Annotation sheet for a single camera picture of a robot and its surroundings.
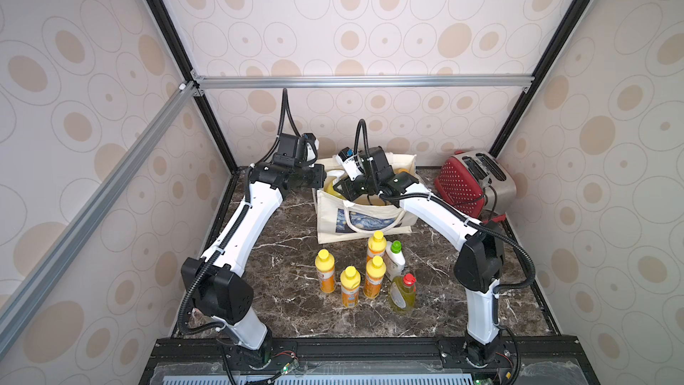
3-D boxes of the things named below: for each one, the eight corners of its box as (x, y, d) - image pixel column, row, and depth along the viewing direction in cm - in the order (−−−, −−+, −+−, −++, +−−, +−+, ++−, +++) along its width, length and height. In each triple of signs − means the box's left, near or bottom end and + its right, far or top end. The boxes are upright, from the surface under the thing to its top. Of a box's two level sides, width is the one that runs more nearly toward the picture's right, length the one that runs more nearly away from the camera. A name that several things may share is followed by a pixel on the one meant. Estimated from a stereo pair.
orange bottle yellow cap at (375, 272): (370, 304, 85) (376, 274, 66) (361, 294, 86) (365, 263, 68) (379, 295, 86) (388, 263, 68) (371, 285, 88) (377, 253, 70)
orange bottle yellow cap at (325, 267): (321, 294, 86) (314, 262, 68) (322, 282, 89) (315, 249, 71) (335, 294, 86) (332, 262, 68) (336, 282, 89) (333, 249, 71)
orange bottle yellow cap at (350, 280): (341, 303, 85) (339, 274, 66) (350, 294, 86) (351, 263, 68) (351, 314, 83) (352, 286, 64) (360, 304, 84) (363, 274, 66)
